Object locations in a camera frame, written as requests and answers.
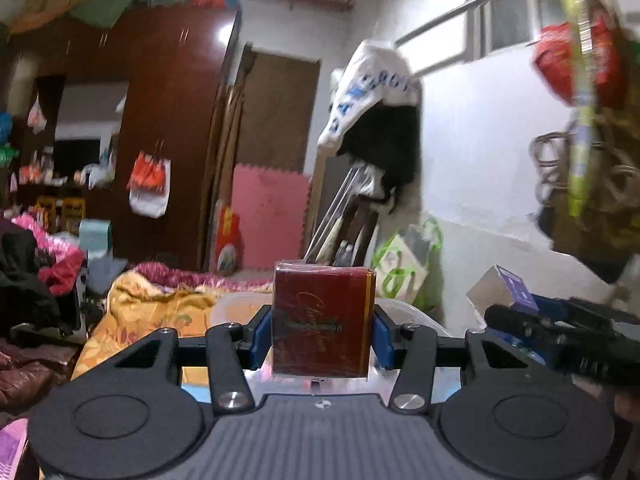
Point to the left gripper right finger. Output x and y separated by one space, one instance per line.
416 351

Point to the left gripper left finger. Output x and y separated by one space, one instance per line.
226 351

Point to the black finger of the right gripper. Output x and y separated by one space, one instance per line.
577 337

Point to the dark red cigarette box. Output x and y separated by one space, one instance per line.
322 320

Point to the purple small box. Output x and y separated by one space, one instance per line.
502 287

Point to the clear plastic laundry basket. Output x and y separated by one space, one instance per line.
241 306

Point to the green white shopping bag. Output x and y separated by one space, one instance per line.
407 266

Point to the yellow orange blanket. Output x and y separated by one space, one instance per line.
136 307

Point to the pink foam mat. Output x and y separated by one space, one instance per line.
272 208

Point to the teal small box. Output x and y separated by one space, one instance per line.
95 238

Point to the orange white hanging bag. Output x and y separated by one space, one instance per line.
149 183

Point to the white bag blue letters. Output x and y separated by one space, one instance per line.
374 119

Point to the dark red wooden wardrobe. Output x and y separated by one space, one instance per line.
174 59

